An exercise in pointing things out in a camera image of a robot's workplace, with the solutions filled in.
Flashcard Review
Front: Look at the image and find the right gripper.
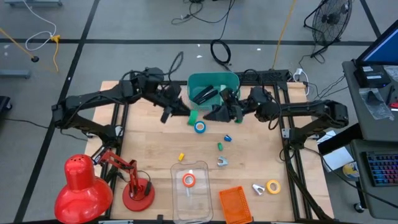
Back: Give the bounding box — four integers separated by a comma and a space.
203, 98, 251, 123

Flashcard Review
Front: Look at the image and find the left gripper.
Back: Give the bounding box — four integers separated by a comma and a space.
162, 83, 192, 116

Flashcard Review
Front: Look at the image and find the green tape roll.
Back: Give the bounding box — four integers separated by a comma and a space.
187, 110, 199, 126

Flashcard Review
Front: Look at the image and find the orange tape roll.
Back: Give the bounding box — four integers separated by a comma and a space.
182, 173, 197, 188

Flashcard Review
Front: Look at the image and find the white binder clip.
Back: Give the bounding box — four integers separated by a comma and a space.
251, 183, 266, 196

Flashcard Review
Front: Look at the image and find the yellow tape roll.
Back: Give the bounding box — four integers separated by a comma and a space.
266, 179, 282, 195

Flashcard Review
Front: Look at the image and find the black stapler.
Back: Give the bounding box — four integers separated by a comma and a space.
192, 84, 215, 102
195, 89, 219, 106

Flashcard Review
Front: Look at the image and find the blue tape roll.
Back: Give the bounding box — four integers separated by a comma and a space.
193, 121, 207, 134

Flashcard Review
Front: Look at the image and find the teal plastic bin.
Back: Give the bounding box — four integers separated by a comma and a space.
187, 72, 241, 111

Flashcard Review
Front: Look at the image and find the black perforated plate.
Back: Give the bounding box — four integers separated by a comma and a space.
234, 68, 292, 84

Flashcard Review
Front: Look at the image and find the white power adapter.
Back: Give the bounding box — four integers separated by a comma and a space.
293, 67, 311, 96

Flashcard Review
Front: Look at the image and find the clear plastic container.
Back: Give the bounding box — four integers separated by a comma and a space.
170, 160, 214, 224

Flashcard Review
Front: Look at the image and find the orange mesh basket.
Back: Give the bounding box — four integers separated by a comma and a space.
218, 185, 254, 224

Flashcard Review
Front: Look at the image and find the white paper label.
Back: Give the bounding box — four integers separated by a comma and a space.
316, 129, 338, 144

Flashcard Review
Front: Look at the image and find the white paper sheet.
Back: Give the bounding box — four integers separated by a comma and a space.
322, 146, 356, 173

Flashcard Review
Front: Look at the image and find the red desk lamp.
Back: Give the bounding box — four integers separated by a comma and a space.
54, 147, 156, 224

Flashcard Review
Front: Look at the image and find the round yellow blue object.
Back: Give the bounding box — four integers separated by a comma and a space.
342, 161, 361, 180

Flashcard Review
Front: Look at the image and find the black floor fan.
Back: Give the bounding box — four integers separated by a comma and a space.
303, 0, 353, 58

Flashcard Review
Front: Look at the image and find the grey desk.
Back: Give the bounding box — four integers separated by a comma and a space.
341, 60, 398, 143

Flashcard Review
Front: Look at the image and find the black mini computer box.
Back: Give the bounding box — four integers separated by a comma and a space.
353, 64, 392, 89

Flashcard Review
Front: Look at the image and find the clear plastic bag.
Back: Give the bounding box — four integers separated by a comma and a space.
358, 87, 396, 121

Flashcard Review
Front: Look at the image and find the grey cart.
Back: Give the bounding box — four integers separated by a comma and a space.
349, 139, 398, 221

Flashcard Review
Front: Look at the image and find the black pen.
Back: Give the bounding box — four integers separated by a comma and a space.
385, 84, 396, 105

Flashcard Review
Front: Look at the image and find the backlit keyboard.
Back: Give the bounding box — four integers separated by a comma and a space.
366, 151, 398, 188

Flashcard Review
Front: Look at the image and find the grey metal stand foot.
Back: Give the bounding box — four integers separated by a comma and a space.
0, 69, 31, 79
4, 0, 63, 7

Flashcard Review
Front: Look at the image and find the computer monitor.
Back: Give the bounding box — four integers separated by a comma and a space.
355, 19, 398, 67

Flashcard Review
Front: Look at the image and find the yellow rod with black foot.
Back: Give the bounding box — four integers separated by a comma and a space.
0, 27, 40, 63

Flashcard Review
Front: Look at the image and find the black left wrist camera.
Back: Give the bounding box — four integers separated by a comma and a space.
159, 106, 174, 124

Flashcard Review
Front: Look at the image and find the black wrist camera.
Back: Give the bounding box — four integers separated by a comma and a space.
159, 106, 174, 124
219, 88, 239, 105

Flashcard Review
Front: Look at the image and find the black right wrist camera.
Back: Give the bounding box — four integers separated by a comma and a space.
219, 88, 239, 105

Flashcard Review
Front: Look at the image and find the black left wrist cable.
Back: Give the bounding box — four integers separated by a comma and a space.
167, 51, 185, 82

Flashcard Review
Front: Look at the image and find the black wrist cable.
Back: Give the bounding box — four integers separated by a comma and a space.
266, 93, 282, 131
167, 51, 185, 82

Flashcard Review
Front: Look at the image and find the coiled black cable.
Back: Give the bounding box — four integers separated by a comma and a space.
210, 39, 232, 66

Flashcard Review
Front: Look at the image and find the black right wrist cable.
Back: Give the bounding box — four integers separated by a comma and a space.
266, 93, 282, 131

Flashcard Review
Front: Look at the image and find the black floor cable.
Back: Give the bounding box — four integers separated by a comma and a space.
198, 0, 236, 41
170, 0, 206, 26

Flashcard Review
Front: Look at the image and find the orange-yellow floor cable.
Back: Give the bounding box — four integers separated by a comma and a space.
271, 0, 297, 70

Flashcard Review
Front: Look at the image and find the black aluminium table frame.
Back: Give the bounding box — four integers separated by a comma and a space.
102, 69, 336, 223

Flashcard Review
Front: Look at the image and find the yellow plug cable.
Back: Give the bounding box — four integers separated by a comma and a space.
50, 34, 62, 73

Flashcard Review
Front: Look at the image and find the white floor cable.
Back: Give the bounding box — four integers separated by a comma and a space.
23, 0, 58, 52

